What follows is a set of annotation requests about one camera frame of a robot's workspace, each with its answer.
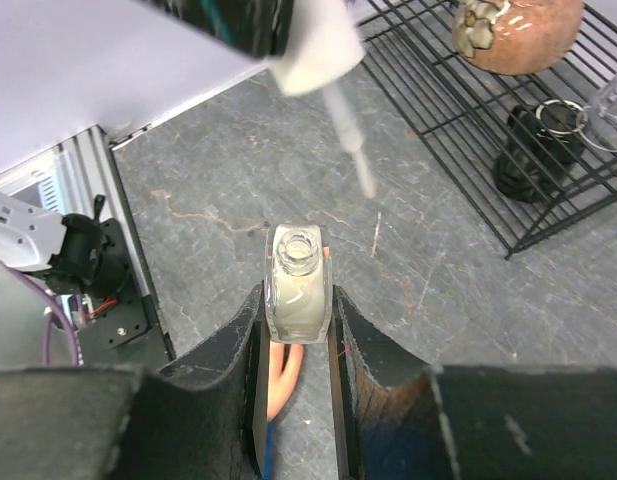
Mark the blue plaid sleeve forearm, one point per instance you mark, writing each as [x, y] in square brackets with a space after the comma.
[266, 471]

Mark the brown ceramic bowl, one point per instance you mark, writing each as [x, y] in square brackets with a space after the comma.
[515, 37]

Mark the clear drinking glass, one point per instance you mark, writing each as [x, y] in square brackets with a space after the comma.
[597, 122]

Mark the black wire rack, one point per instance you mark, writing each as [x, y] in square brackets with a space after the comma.
[460, 112]

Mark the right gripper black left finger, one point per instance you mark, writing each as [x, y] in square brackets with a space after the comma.
[202, 416]

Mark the clear nail polish bottle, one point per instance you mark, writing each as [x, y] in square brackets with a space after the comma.
[298, 287]

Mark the black mug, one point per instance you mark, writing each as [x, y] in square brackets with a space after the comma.
[544, 145]

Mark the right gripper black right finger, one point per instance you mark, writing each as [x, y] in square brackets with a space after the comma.
[399, 417]

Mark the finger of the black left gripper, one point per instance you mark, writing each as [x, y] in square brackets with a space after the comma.
[256, 28]

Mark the person's hand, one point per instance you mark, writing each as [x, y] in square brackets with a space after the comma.
[285, 364]

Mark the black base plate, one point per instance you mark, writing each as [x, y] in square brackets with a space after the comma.
[121, 322]

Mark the white nail polish cap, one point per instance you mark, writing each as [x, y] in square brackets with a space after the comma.
[323, 46]

